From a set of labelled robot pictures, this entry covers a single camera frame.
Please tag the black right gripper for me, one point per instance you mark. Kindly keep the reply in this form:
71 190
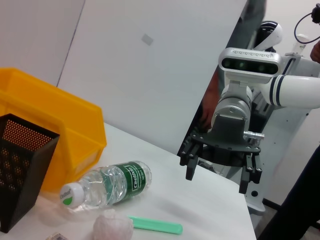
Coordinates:
228 127

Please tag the mint green pen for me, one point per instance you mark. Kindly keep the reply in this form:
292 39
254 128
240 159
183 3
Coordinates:
160 225

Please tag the clear water bottle green label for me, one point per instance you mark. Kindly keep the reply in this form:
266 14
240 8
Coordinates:
112 182

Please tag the white paper ball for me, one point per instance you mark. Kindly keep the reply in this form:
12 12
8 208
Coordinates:
112 225

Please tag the small beige eraser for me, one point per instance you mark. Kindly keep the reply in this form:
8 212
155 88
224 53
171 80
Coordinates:
57 237

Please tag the black mesh pen holder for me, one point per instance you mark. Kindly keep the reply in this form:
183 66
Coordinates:
25 175

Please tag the white robot head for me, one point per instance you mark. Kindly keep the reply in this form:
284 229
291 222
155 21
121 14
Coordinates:
273 35

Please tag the yellow plastic storage bin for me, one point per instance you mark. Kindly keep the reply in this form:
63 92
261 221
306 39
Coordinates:
50 100

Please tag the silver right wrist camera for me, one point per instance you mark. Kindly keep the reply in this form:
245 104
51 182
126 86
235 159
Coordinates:
250 62

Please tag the grey wall sticker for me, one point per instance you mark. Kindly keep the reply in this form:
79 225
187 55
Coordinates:
147 39

